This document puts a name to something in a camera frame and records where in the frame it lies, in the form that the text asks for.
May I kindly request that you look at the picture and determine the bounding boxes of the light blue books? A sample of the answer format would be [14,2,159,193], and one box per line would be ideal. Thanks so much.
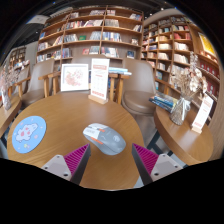
[108,66,133,76]

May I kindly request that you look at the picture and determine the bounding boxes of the stack of books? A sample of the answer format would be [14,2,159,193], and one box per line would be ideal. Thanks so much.
[148,92,179,114]

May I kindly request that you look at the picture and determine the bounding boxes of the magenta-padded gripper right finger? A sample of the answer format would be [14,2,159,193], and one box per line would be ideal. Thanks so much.
[131,143,184,186]

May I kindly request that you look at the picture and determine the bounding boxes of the white framed pink print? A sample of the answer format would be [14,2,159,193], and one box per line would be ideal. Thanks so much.
[60,63,90,93]

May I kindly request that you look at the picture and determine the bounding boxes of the grey computer mouse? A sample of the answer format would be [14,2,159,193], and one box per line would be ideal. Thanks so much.
[82,122,127,156]

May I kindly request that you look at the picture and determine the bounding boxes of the round blue mouse pad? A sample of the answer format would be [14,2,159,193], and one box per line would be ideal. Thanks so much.
[11,115,48,155]

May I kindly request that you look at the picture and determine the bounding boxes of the round wooden side table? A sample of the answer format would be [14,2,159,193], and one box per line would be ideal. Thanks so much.
[153,104,214,167]
[0,94,23,138]

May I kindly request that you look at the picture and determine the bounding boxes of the small white table sign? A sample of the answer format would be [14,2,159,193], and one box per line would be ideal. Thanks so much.
[190,94,214,134]

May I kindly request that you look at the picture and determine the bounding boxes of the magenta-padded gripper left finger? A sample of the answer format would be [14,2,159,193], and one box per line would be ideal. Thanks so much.
[40,143,92,186]

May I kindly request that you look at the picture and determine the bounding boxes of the white sign on wooden base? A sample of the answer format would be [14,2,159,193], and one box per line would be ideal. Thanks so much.
[87,57,111,105]

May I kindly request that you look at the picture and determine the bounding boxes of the glass vase with beige flowers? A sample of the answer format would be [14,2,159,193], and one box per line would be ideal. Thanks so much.
[169,53,209,127]

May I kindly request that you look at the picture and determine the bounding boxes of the tall wooden bookshelf unit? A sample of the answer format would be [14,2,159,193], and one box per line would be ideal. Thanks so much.
[141,14,221,111]

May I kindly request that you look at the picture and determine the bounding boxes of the small distant bookshelf unit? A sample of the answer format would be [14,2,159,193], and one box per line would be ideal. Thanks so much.
[8,45,28,71]

